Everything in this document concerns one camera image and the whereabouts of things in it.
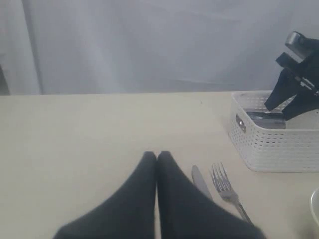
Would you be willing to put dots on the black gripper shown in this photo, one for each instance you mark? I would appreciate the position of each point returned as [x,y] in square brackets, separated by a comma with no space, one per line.
[297,77]

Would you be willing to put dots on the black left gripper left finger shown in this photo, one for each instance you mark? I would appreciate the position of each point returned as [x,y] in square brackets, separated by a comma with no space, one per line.
[128,214]

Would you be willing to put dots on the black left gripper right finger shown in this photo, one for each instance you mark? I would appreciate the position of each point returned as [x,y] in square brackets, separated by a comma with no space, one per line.
[186,213]

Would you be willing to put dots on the silver table knife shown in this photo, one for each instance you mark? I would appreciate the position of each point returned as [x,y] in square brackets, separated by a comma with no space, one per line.
[199,182]

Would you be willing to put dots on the shiny steel cup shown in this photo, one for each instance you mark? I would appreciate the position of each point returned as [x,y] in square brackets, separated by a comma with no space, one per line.
[268,120]

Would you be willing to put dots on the silver fork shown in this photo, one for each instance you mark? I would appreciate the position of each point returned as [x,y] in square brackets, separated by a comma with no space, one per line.
[225,190]

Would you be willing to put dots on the white perforated plastic basket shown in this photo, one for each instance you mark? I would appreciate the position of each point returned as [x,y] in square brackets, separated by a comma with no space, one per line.
[293,149]

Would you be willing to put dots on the beige ceramic bowl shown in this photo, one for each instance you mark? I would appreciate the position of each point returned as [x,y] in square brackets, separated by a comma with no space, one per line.
[314,205]

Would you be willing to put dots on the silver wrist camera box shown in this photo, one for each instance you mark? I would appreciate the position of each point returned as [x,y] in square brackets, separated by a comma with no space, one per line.
[293,42]

